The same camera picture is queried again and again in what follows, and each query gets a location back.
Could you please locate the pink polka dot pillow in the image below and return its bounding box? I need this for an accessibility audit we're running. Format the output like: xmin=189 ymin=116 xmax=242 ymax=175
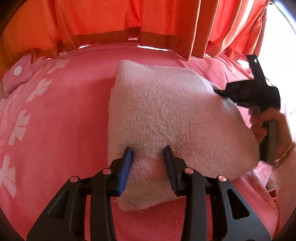
xmin=2 ymin=52 xmax=48 ymax=98

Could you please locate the pink floral bedsheet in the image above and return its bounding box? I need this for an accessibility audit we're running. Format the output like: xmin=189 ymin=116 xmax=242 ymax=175
xmin=0 ymin=43 xmax=280 ymax=241

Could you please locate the person's right hand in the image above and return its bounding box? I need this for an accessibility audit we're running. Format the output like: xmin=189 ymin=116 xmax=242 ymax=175
xmin=249 ymin=108 xmax=294 ymax=161

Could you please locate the gold bangle bracelet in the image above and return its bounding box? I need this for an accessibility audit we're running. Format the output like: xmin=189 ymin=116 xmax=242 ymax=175
xmin=271 ymin=141 xmax=296 ymax=168

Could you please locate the orange curtain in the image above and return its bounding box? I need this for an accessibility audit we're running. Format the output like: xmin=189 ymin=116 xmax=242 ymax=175
xmin=1 ymin=1 xmax=269 ymax=73

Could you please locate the white knitted sweater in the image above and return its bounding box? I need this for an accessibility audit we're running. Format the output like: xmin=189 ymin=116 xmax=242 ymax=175
xmin=107 ymin=60 xmax=259 ymax=211

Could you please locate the person's right forearm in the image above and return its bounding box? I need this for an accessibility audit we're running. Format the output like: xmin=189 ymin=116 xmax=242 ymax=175
xmin=273 ymin=142 xmax=295 ymax=230

